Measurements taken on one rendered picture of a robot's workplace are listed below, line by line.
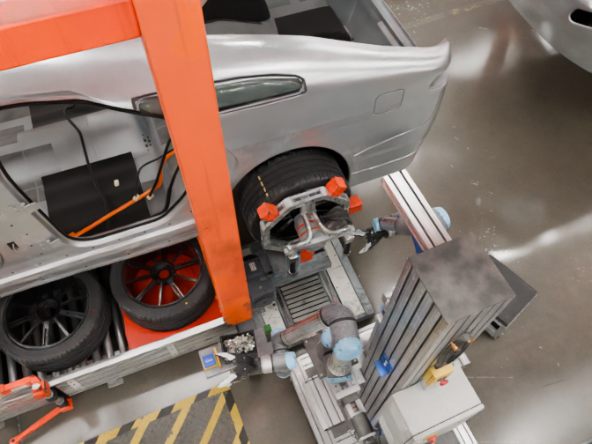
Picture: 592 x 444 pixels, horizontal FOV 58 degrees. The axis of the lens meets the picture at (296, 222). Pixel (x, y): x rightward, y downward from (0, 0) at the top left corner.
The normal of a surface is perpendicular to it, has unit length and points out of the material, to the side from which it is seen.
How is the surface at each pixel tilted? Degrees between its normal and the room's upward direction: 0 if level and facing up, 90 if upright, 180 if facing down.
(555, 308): 0
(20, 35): 90
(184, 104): 90
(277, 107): 78
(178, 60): 90
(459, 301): 0
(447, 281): 0
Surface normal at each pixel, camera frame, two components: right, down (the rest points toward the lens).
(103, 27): 0.36, 0.80
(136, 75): 0.28, 0.00
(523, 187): 0.01, -0.51
